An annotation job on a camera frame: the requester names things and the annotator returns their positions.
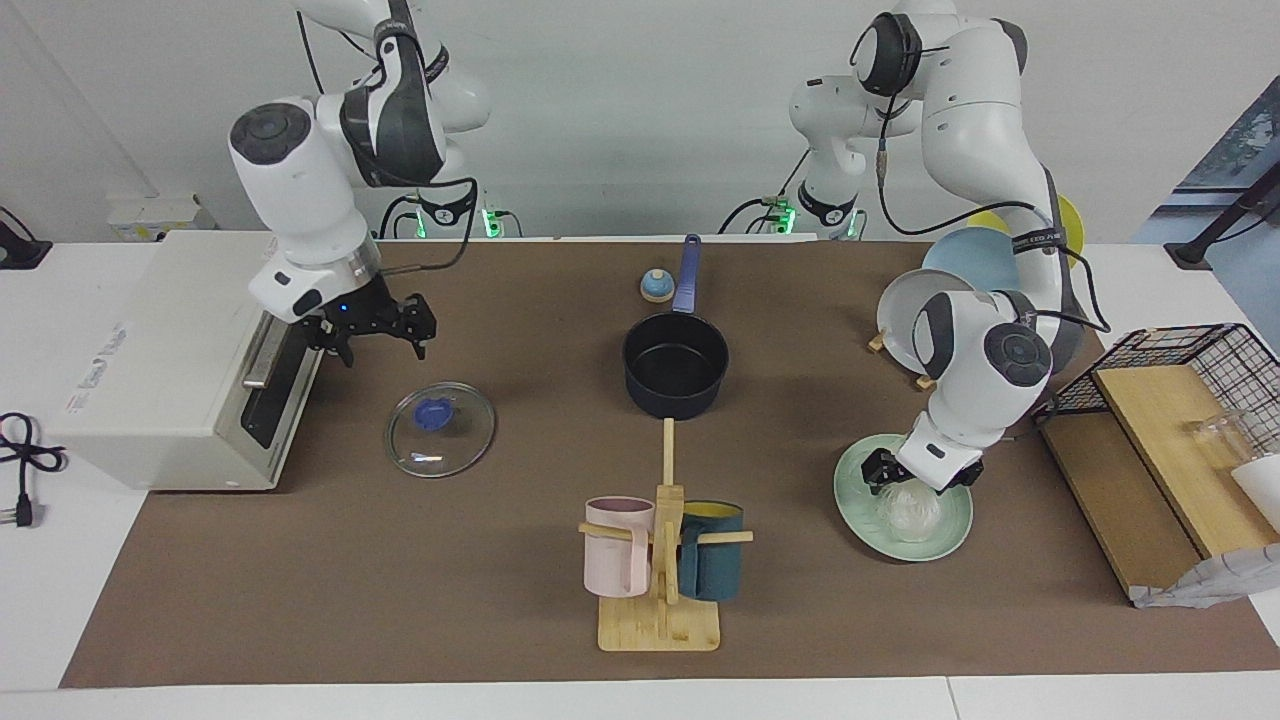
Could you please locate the brown table mat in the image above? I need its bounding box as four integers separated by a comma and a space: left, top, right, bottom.
60, 240, 1280, 689

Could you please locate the black stand foot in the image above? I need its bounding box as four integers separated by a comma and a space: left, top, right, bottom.
0, 205, 53, 269
1165, 165, 1280, 269

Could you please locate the wooden plate rack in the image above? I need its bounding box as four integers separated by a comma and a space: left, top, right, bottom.
867, 328, 939, 392

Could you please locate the glass lid blue knob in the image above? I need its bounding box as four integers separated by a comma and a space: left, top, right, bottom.
385, 381, 497, 479

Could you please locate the clear glass cup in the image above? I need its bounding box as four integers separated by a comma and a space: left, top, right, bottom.
1188, 410, 1256, 466

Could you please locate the white toaster oven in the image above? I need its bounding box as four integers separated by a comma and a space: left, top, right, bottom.
48, 230, 336, 493

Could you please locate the black base cable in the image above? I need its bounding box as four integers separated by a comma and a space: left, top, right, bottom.
378, 193, 423, 241
718, 150, 811, 236

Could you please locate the pink mug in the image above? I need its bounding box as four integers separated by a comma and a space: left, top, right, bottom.
584, 497, 656, 599

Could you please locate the grey patterned sheet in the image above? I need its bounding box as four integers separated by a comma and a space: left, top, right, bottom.
1130, 545, 1280, 609

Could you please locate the yellow plate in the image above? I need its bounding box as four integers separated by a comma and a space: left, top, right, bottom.
965, 195, 1085, 271

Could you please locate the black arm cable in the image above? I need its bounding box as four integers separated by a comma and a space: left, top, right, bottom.
345, 170, 479, 276
850, 40, 1113, 336

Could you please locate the dark blue handled pot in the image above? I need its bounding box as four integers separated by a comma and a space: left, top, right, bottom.
622, 234, 731, 421

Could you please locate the white cup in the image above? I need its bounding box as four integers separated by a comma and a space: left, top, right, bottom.
1230, 455, 1280, 531

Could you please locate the translucent vermicelli bundle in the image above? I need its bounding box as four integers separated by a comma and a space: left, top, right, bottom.
878, 478, 943, 543

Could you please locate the wooden mug rack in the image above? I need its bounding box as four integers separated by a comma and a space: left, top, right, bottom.
578, 418, 754, 653

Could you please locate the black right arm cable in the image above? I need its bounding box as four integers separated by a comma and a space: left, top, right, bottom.
345, 170, 479, 276

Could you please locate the grey plate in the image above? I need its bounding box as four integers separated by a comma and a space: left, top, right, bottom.
877, 268, 976, 376

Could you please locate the black power cord plug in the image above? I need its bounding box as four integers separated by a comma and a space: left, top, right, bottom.
0, 412, 66, 529

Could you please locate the teal mug yellow inside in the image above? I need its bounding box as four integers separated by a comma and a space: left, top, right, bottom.
678, 500, 746, 602

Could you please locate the light blue plate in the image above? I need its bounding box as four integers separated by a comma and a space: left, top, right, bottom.
921, 227, 1021, 291

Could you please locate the pale green plate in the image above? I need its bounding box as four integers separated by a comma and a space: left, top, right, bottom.
833, 433, 974, 563

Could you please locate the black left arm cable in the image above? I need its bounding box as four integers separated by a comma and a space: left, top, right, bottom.
850, 40, 1113, 336

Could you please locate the black wire basket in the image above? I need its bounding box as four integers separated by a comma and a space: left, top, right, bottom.
1032, 323, 1280, 456

